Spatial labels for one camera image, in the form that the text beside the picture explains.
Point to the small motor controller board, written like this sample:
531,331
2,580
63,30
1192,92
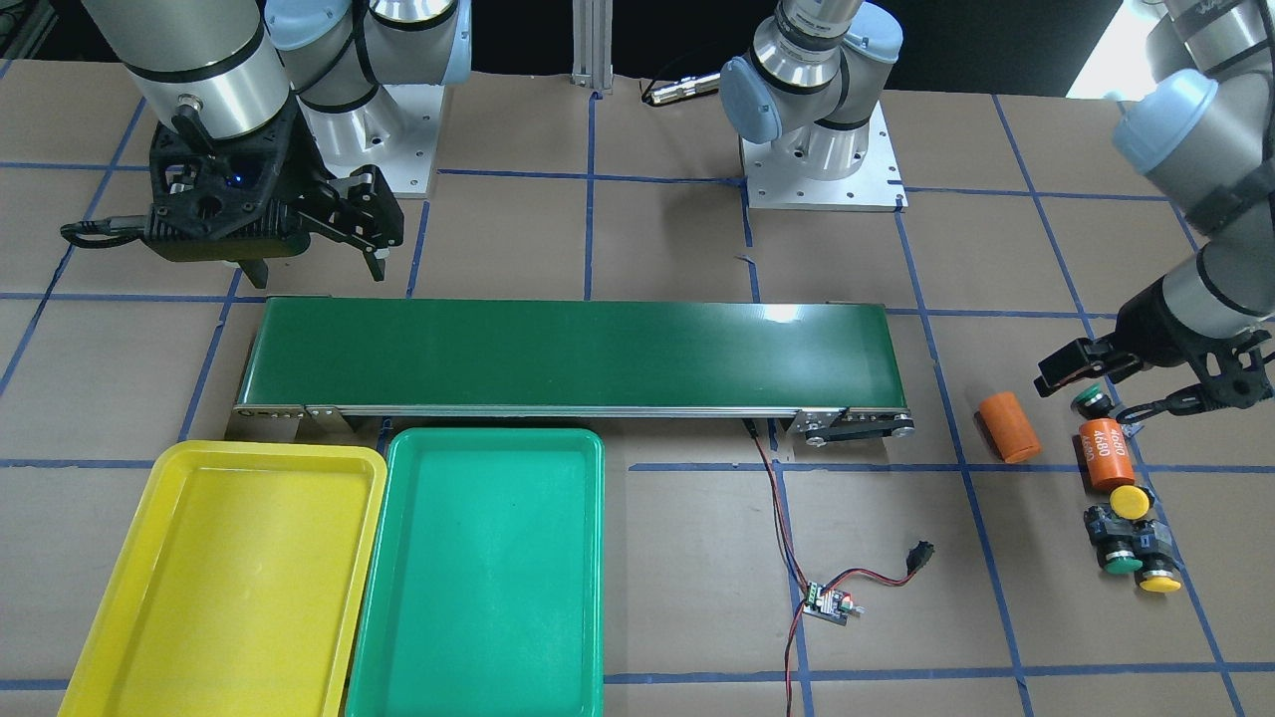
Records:
829,604

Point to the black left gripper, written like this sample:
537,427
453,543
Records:
1158,326

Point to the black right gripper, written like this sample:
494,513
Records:
302,167

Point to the plain orange cylinder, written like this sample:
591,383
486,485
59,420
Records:
1012,434

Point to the green plastic tray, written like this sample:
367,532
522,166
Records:
485,592

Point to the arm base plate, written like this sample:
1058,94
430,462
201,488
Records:
397,131
819,168

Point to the yellow plastic tray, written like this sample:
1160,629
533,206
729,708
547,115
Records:
239,585

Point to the aluminium frame post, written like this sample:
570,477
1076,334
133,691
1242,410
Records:
592,22

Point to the green push button in cluster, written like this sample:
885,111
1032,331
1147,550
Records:
1118,557

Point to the yellow push button upright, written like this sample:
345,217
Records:
1114,521

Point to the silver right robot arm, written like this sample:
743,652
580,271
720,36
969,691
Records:
211,70

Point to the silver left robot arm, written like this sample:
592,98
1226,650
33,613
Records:
1203,137

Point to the green push button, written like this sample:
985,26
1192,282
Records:
1118,557
1093,402

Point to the orange cylinder with white text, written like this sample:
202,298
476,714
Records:
1106,454

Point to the yellow push button lying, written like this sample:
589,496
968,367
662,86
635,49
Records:
1154,548

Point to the green conveyor belt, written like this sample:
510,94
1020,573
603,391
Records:
829,372

